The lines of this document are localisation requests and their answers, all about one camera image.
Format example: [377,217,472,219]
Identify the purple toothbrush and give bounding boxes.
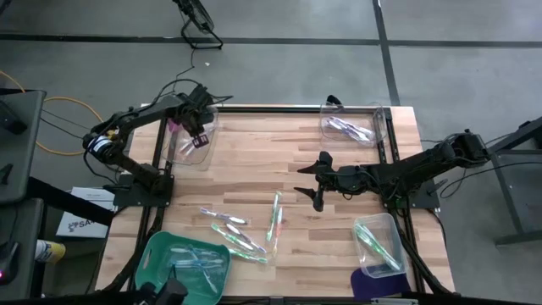
[224,223,268,254]
[198,206,252,225]
[328,116,377,139]
[323,120,370,144]

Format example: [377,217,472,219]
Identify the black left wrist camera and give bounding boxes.
[191,133,212,149]

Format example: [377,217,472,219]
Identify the clear plastic bin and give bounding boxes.
[163,103,220,171]
[318,101,388,149]

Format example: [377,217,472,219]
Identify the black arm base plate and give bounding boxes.
[380,175,441,211]
[103,172,175,208]

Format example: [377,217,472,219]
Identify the blue toothbrush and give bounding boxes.
[169,245,224,258]
[185,245,220,295]
[174,258,226,269]

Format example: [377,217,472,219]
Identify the dark purple paper sheet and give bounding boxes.
[350,264,412,302]

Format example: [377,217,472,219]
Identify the teal plastic bin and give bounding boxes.
[134,230,233,305]

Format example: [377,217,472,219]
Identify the green toothbrush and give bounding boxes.
[354,223,389,259]
[210,223,256,252]
[362,230,403,272]
[265,190,284,243]
[227,247,269,265]

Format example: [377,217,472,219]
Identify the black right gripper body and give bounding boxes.
[317,165,373,198]

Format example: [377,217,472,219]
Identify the yellow cable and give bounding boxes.
[0,69,109,157]

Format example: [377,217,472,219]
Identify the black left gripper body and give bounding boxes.
[180,84,218,136]

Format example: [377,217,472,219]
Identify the yellow and white can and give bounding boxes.
[33,239,67,264]

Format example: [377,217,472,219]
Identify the black floor cable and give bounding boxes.
[173,47,196,81]

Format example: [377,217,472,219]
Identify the small clear plastic tub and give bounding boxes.
[352,212,411,280]

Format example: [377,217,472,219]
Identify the black computer mouse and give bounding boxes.
[0,240,21,286]

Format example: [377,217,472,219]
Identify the black table frame rail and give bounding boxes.
[150,104,401,208]

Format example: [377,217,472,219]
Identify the white printed box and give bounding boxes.
[56,186,114,239]

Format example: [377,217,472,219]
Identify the black diagonal bar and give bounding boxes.
[25,176,115,227]

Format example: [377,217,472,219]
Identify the black clamp device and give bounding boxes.
[134,277,191,305]

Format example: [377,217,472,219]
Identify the dark grey table frame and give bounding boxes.
[468,115,542,248]

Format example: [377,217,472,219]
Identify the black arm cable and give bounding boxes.
[439,160,542,200]

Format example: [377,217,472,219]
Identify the black rig strut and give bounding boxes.
[393,209,456,296]
[95,205,164,294]

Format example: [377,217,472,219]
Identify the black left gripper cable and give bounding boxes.
[147,78,235,109]

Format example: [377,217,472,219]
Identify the dark grey desk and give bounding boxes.
[0,197,46,302]

